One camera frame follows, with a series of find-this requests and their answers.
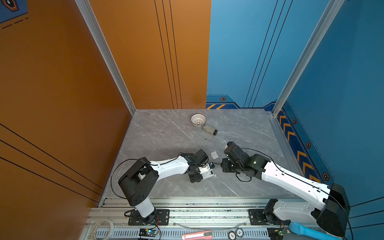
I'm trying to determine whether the white air conditioner remote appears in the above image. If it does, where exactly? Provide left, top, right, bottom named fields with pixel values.
left=199, top=167, right=215, bottom=180

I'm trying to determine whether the beige black small bottle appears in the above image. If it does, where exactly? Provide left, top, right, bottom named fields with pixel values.
left=203, top=125, right=218, bottom=136

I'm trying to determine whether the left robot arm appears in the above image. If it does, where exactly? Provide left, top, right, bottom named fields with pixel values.
left=118, top=150, right=214, bottom=224

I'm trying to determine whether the white mesh basket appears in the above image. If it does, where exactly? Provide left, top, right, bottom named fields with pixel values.
left=191, top=114, right=207, bottom=126

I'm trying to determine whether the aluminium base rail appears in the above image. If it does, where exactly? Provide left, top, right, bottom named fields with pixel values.
left=78, top=196, right=343, bottom=240

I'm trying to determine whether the green circuit board right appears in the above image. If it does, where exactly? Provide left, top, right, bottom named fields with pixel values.
left=267, top=228, right=284, bottom=240

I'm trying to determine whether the aluminium corner post left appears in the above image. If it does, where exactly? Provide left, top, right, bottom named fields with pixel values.
left=75, top=0, right=136, bottom=116

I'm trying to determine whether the blue foam tube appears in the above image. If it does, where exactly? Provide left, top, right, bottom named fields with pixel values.
left=289, top=222, right=339, bottom=240

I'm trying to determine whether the pink utility knife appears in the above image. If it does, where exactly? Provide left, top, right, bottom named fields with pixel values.
left=182, top=231, right=213, bottom=240

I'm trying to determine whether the aluminium corner post right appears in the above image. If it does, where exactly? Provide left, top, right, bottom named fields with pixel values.
left=272, top=0, right=345, bottom=118

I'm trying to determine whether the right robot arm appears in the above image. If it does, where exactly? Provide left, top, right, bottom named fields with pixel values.
left=221, top=142, right=351, bottom=237

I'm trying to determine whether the aluminium corner post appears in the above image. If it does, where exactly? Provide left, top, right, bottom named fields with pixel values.
left=75, top=0, right=136, bottom=116
left=272, top=0, right=345, bottom=118

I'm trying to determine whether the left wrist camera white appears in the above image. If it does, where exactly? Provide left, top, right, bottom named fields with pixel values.
left=206, top=162, right=215, bottom=169

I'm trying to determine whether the white battery cover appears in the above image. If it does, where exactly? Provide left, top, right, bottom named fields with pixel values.
left=211, top=151, right=219, bottom=160

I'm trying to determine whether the green circuit board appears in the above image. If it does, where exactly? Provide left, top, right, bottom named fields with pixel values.
left=267, top=228, right=284, bottom=240
left=139, top=228, right=159, bottom=239

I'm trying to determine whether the tape roll clear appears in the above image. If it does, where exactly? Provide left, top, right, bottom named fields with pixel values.
left=90, top=219, right=115, bottom=240

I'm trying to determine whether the green circuit board left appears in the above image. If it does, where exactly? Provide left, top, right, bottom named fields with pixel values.
left=139, top=228, right=159, bottom=239

